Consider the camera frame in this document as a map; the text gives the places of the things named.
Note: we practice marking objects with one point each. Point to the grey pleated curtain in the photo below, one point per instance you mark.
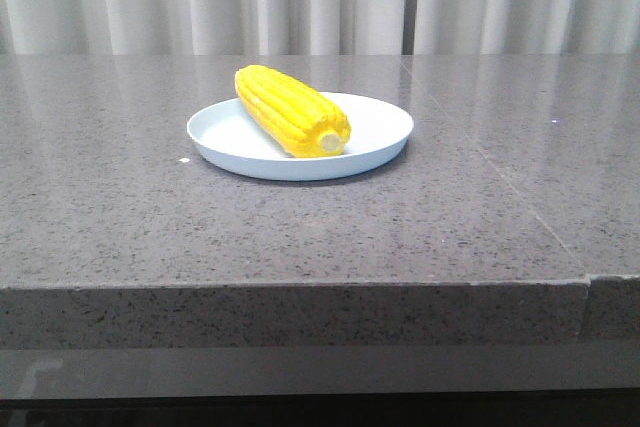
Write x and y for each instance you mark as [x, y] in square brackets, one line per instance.
[318, 27]

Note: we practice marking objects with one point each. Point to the light blue round plate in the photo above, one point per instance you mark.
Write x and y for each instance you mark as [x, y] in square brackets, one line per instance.
[226, 136]

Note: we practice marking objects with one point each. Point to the yellow toy corn cob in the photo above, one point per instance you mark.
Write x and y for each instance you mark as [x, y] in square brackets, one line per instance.
[304, 122]

